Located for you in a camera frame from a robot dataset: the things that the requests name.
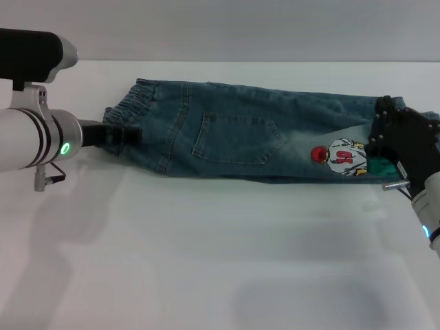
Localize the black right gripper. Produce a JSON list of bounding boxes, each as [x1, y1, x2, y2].
[[364, 95, 440, 195]]

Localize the right arm cable connector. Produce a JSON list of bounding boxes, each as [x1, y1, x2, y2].
[[382, 181, 413, 200]]

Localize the blue denim shorts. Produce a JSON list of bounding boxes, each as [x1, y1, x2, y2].
[[94, 78, 440, 185]]

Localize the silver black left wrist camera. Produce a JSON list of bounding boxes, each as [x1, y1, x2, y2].
[[0, 27, 79, 92]]

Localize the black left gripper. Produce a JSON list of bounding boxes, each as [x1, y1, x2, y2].
[[78, 120, 142, 148]]

